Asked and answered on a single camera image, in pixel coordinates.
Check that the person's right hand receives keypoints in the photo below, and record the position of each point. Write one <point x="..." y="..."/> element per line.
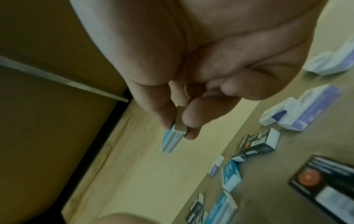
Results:
<point x="171" y="43"/>

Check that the small blue white box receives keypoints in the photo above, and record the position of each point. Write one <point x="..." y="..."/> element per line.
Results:
<point x="172" y="139"/>

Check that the grey metal strip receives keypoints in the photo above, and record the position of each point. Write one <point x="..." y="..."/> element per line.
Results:
<point x="63" y="82"/>

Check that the white box purple corner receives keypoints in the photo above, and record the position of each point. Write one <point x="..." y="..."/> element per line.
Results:
<point x="275" y="113"/>

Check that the small purple white box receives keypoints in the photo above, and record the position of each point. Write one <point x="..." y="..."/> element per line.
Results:
<point x="216" y="165"/>

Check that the black white box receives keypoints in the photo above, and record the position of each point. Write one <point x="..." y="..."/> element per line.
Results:
<point x="257" y="144"/>

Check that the large white purple box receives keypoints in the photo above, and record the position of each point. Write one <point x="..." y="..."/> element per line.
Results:
<point x="312" y="107"/>

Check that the small black box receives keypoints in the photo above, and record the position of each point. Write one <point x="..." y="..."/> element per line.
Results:
<point x="197" y="207"/>

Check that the tan table mat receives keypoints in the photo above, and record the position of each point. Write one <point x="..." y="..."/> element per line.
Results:
<point x="276" y="179"/>

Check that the large black box orange circle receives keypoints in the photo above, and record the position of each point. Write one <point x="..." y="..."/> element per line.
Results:
<point x="323" y="186"/>

